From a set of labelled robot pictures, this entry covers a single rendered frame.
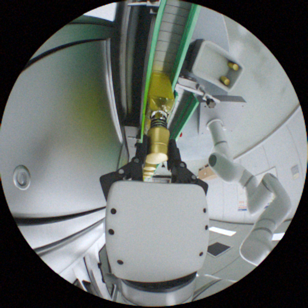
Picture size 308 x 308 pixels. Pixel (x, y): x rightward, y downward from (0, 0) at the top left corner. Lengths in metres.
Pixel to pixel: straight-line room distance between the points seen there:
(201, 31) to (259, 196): 0.64
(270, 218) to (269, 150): 3.47
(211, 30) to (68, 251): 0.73
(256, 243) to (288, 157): 3.45
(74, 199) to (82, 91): 0.17
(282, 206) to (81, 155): 0.45
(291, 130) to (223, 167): 3.48
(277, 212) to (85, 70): 0.48
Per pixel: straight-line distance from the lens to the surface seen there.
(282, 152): 3.67
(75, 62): 0.16
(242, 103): 0.66
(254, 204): 0.41
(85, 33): 0.17
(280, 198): 0.33
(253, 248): 0.26
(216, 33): 0.55
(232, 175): 0.42
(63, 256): 0.19
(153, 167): 0.23
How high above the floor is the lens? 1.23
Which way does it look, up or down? 26 degrees down
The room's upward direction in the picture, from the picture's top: 177 degrees counter-clockwise
